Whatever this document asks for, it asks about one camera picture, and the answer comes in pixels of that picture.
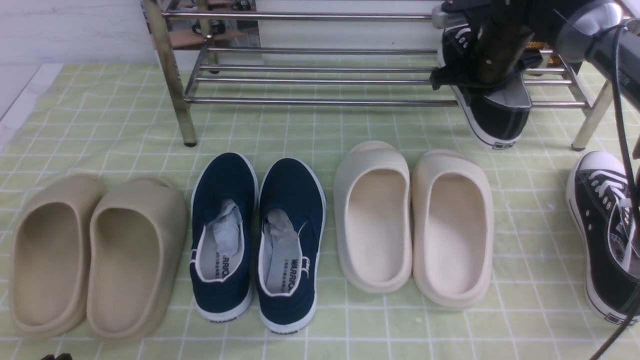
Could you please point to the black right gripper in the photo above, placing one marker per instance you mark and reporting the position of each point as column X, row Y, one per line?
column 499, row 36

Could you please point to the black canvas sneaker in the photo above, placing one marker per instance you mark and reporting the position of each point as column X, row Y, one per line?
column 496, row 119
column 598, row 198

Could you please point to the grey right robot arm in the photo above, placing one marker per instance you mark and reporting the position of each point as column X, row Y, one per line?
column 578, row 30

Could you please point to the navy slip-on shoe right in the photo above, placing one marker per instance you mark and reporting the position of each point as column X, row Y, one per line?
column 292, row 215

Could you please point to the navy slip-on shoe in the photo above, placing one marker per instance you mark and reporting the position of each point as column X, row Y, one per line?
column 292, row 215
column 222, row 205

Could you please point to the metal shoe rack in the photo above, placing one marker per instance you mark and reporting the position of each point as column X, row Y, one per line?
column 181, row 96

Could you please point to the navy slip-on shoe left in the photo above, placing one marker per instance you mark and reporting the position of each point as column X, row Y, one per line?
column 222, row 205

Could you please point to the cream slipper right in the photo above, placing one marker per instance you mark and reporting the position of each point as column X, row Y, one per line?
column 453, row 229

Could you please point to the cream slipper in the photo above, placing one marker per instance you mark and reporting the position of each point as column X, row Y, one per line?
column 371, row 198
column 453, row 229

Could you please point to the cream slipper left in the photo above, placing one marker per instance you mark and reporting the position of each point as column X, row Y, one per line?
column 371, row 198

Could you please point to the green checkered cloth mat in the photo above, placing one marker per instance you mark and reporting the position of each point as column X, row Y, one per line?
column 114, row 120

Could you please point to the tan slipper right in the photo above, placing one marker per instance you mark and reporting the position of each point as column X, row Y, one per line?
column 137, row 233

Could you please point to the tan slipper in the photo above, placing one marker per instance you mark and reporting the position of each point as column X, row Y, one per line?
column 50, row 257
column 137, row 233

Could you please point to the tan slipper left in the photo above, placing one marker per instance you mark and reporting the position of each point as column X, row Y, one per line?
column 50, row 257

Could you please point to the black left gripper tips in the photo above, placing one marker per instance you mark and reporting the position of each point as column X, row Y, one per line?
column 61, row 356

